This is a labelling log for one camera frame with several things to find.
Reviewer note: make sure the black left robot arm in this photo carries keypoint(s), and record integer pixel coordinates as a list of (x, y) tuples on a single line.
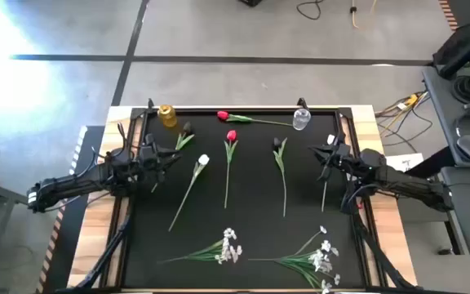
[(76, 183)]

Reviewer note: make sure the white artificial tulip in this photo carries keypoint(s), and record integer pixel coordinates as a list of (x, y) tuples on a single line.
[(203, 159), (331, 139)]

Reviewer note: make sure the white paper sheet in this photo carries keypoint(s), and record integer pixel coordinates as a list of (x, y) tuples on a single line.
[(402, 162)]

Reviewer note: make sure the black table mat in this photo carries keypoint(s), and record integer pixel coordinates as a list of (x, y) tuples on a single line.
[(255, 183)]

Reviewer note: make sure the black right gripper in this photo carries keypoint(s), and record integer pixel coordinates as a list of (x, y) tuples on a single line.
[(346, 160)]

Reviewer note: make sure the red artificial tulip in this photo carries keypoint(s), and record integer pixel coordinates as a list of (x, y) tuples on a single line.
[(223, 115), (231, 135)]

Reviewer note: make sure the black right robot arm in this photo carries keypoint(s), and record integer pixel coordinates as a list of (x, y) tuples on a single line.
[(406, 183)]

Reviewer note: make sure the red tulip with green stem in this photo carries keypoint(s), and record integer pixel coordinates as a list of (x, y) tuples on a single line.
[(187, 128)]

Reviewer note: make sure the green stem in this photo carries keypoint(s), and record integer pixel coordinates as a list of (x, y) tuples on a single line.
[(316, 261)]

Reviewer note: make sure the black table clamp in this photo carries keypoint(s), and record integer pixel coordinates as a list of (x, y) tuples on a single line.
[(150, 103), (302, 103)]

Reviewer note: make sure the yellow glass vase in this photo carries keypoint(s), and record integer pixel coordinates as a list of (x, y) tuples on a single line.
[(167, 116)]

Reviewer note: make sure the black artificial tulip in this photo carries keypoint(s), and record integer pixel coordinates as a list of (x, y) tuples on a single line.
[(279, 157)]

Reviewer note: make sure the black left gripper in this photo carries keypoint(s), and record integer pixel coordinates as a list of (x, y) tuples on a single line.
[(153, 161)]

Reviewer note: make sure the clear glass vase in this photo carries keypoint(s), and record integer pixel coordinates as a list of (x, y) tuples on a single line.
[(301, 119)]

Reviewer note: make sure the black round pole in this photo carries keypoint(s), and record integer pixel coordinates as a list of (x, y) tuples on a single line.
[(467, 51)]

